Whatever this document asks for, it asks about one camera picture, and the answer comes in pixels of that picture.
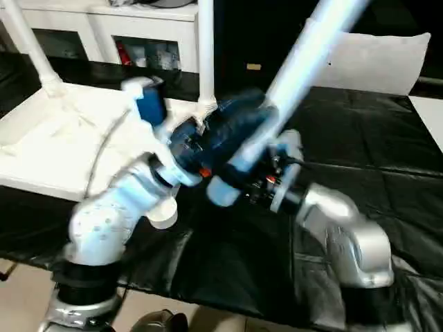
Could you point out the white plastic table leg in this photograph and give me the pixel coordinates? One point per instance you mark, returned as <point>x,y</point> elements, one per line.
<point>206,48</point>
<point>31,45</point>
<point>304,62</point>

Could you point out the white plastic table top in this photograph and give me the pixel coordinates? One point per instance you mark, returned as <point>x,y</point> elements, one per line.
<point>55,138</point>

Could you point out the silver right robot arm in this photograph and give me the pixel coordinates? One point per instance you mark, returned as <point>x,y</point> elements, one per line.
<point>346,242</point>

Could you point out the small yellow label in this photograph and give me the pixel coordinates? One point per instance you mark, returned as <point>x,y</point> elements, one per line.
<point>253,67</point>

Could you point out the black work mat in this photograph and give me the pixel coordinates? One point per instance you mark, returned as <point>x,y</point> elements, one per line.
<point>387,152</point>

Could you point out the white cabinet with glass doors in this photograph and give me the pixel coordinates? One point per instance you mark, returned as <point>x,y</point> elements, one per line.
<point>104,28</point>

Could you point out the grey cushion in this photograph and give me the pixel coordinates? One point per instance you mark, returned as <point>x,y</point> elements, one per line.
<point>374,59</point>

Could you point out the dark left robot foot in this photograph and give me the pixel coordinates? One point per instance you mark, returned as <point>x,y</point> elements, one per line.
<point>158,322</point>

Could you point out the white flat board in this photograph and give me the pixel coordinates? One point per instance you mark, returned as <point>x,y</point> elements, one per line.
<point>429,117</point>

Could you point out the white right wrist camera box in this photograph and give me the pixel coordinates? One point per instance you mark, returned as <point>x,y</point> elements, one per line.
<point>289,145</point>

